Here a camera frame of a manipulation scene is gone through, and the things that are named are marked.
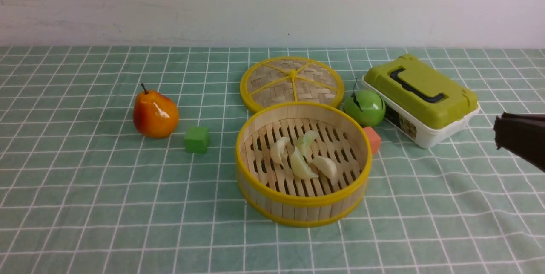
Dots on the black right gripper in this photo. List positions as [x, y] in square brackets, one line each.
[522, 135]

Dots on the cream dumpling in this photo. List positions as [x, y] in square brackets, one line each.
[327, 167]
[299, 166]
[278, 149]

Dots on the pale green dumpling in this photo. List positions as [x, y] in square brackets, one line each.
[304, 143]

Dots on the woven bamboo steamer lid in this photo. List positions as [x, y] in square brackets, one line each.
[290, 79]

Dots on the bamboo steamer tray yellow rim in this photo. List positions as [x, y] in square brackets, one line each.
[274, 191]

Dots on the green lidded white box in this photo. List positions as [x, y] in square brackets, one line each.
[426, 105]

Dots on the orange foam cube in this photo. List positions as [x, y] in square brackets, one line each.
[374, 139]

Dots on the green toy apple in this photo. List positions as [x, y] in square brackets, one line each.
[366, 107]

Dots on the green foam cube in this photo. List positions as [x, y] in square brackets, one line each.
[196, 139]

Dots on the orange red toy pear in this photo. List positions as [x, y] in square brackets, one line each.
[154, 115]

